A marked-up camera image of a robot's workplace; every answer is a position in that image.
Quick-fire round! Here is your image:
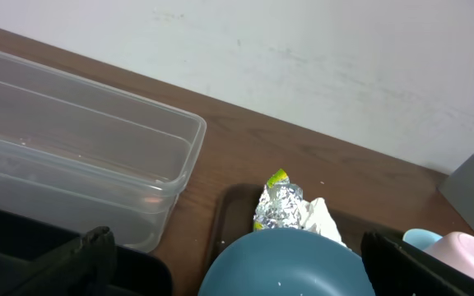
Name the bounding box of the brown serving tray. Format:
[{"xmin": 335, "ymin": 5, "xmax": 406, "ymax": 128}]
[{"xmin": 203, "ymin": 183, "xmax": 407, "ymax": 272}]

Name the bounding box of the clear plastic bin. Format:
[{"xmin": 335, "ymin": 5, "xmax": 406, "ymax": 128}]
[{"xmin": 0, "ymin": 52, "xmax": 207, "ymax": 252}]

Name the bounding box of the dark blue bowl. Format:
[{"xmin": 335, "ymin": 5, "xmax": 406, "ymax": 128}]
[{"xmin": 198, "ymin": 229, "xmax": 375, "ymax": 296}]

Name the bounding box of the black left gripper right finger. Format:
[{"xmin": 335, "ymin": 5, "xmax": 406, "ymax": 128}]
[{"xmin": 360, "ymin": 231, "xmax": 474, "ymax": 296}]

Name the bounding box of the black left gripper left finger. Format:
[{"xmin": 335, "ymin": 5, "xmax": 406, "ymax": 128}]
[{"xmin": 10, "ymin": 227, "xmax": 117, "ymax": 296}]

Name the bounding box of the black waste tray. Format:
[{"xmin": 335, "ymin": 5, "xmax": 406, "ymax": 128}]
[{"xmin": 0, "ymin": 210, "xmax": 173, "ymax": 295}]

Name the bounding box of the crumpled foil snack wrapper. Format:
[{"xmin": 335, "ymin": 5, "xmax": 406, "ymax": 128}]
[{"xmin": 253, "ymin": 169, "xmax": 346, "ymax": 247}]

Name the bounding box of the light blue small bowl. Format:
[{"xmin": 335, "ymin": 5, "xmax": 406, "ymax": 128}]
[{"xmin": 402, "ymin": 229, "xmax": 442, "ymax": 250}]

